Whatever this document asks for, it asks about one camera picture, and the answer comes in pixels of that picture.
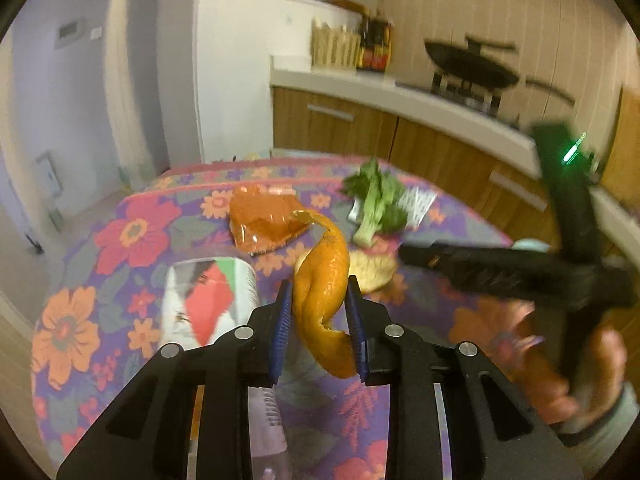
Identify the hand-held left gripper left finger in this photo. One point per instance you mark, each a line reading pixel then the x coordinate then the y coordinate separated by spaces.
pixel 282 330

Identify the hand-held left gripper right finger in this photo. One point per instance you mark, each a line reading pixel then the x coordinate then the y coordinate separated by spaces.
pixel 356 330

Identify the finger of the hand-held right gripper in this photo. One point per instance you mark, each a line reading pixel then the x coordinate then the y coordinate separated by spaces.
pixel 475 265

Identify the teal plastic basket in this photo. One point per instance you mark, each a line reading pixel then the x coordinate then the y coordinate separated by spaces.
pixel 532 245

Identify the orange peel strip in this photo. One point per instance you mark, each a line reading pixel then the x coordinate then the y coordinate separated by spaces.
pixel 325 280

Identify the person's right forearm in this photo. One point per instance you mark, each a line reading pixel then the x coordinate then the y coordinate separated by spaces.
pixel 610 435

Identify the person's right hand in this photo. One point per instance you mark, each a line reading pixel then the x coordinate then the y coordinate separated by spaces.
pixel 607 365

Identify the pale peel piece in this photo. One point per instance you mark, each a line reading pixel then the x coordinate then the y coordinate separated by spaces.
pixel 372 267

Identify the wooden cutting board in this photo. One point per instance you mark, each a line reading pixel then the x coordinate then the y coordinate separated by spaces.
pixel 625 160

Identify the clear plastic bottle with label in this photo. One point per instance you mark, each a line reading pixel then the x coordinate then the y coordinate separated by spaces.
pixel 210 300

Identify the orange snack packet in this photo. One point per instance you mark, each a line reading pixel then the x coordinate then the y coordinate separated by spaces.
pixel 260 220

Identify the green leafy vegetable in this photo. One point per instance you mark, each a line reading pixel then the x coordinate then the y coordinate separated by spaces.
pixel 375 200

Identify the black gas stove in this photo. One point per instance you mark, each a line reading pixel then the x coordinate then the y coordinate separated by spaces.
pixel 465 95

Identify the floral tablecloth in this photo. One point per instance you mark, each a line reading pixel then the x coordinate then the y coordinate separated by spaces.
pixel 135 235

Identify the black wok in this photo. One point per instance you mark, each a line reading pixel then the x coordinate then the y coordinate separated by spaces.
pixel 470 67

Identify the wooden kitchen cabinet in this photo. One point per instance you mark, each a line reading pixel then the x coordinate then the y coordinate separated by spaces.
pixel 340 125

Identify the white kitchen countertop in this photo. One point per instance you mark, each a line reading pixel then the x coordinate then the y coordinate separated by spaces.
pixel 350 87

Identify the red label sauce bottle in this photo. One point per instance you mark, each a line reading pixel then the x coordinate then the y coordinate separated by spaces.
pixel 382 47

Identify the dark sauce bottle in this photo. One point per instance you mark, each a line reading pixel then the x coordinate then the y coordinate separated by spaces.
pixel 365 45

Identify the beige woven basket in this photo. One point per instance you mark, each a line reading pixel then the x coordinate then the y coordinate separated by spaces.
pixel 335 45

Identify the wooden board on ledge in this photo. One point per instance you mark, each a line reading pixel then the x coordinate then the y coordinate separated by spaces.
pixel 347 6

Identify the white wall box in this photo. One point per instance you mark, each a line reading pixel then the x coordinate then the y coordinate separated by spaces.
pixel 49 174

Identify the wall intercom panel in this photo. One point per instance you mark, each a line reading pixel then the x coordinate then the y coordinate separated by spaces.
pixel 70 33

